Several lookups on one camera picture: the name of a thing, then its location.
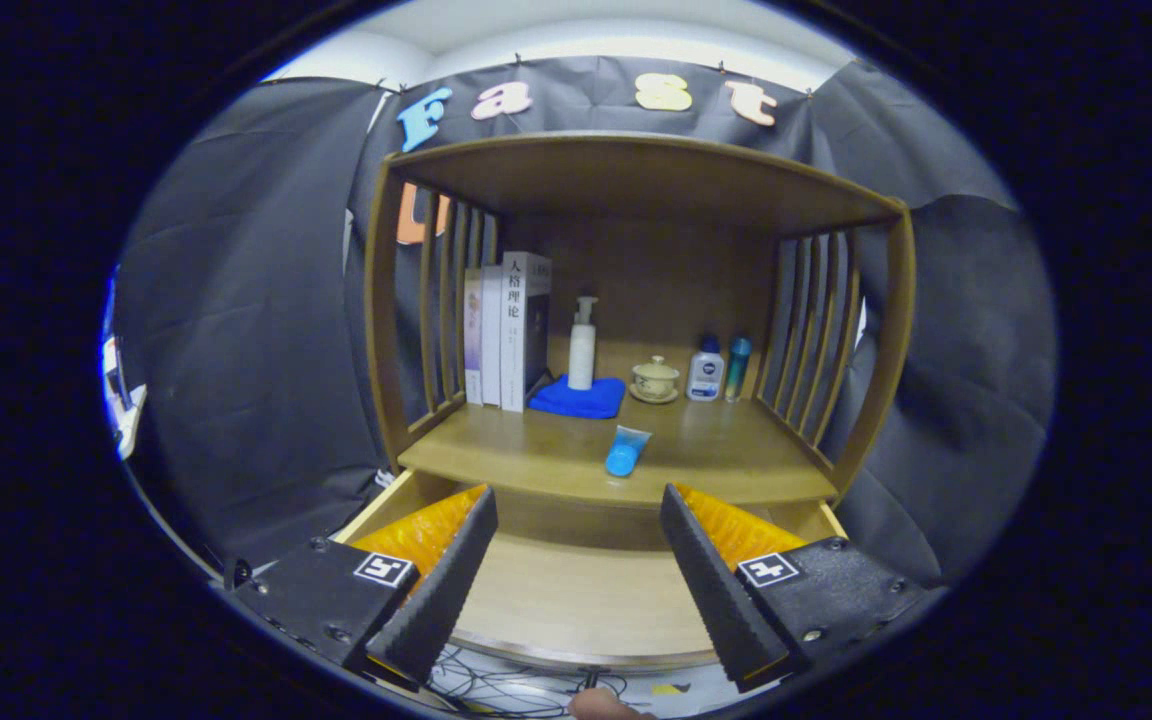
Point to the thin pink book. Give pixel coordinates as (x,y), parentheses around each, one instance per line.
(473,340)

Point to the white spray bottle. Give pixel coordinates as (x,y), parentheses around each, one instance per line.
(582,355)

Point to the beige ceramic lidded cup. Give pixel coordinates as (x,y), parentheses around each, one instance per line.
(655,380)

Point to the white lotion bottle blue cap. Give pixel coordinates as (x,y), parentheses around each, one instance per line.
(705,375)

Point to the thin white book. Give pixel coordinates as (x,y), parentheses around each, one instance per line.
(492,340)

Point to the white stand with device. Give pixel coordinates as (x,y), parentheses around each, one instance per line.
(121,400)

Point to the teal slim bottle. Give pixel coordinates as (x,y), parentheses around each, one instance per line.
(738,370)

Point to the blue folded cloth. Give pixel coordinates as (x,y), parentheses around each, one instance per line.
(576,402)

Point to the blue cosmetic tube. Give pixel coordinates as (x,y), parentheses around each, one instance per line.
(624,455)

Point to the wooden drawer with black knob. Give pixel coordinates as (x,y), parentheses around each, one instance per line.
(576,590)

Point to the wooden cabinet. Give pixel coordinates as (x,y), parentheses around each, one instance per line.
(666,280)

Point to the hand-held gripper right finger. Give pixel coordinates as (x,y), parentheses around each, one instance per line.
(721,600)

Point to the yellow floor tape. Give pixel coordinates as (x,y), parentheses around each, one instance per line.
(671,689)

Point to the thick white and grey book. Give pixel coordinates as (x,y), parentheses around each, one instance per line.
(513,330)

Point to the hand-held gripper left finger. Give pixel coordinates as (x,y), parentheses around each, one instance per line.
(441,600)

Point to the black backdrop cloth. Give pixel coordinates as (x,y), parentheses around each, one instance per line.
(236,300)

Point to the wooden countertop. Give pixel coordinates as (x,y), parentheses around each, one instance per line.
(536,450)

